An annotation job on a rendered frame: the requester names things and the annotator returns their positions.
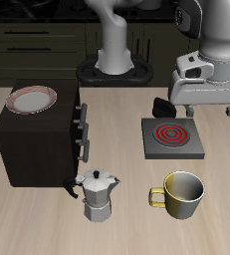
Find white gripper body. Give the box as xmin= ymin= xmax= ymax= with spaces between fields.
xmin=167 ymin=69 xmax=230 ymax=107

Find dark grey stove plate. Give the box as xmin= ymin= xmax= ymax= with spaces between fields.
xmin=140 ymin=117 xmax=206 ymax=160

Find yellow and white mug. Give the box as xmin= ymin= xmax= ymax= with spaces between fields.
xmin=147 ymin=170 xmax=206 ymax=220

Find white plate with red rim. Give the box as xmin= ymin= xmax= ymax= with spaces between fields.
xmin=5 ymin=85 xmax=59 ymax=116

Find silver moka pot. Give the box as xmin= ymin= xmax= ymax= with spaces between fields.
xmin=62 ymin=167 xmax=121 ymax=223

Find dark wooden cabinet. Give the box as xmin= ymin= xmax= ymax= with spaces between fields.
xmin=0 ymin=78 xmax=92 ymax=189

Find dark kitchen cupboards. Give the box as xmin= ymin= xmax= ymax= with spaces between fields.
xmin=0 ymin=0 xmax=201 ymax=89

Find flat black base plate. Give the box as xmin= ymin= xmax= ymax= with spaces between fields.
xmin=75 ymin=54 xmax=154 ymax=85

